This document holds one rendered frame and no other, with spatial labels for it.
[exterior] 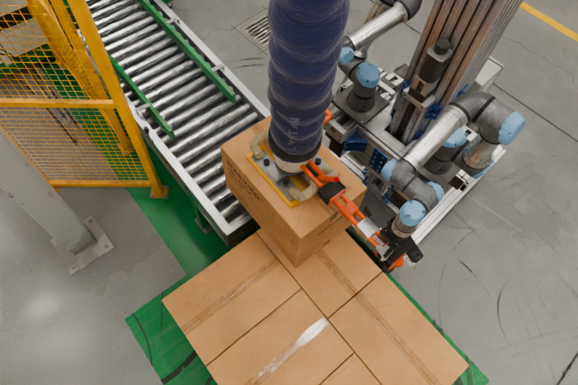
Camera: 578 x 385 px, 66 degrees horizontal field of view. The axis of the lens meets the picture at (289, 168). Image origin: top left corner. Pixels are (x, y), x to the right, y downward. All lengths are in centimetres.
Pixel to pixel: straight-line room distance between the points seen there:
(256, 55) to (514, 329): 283
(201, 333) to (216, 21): 287
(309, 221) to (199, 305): 78
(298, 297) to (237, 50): 238
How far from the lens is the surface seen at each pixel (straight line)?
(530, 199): 374
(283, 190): 199
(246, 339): 235
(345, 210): 184
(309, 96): 149
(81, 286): 319
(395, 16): 203
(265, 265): 244
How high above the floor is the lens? 286
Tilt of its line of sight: 59 degrees down
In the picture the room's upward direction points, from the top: 6 degrees clockwise
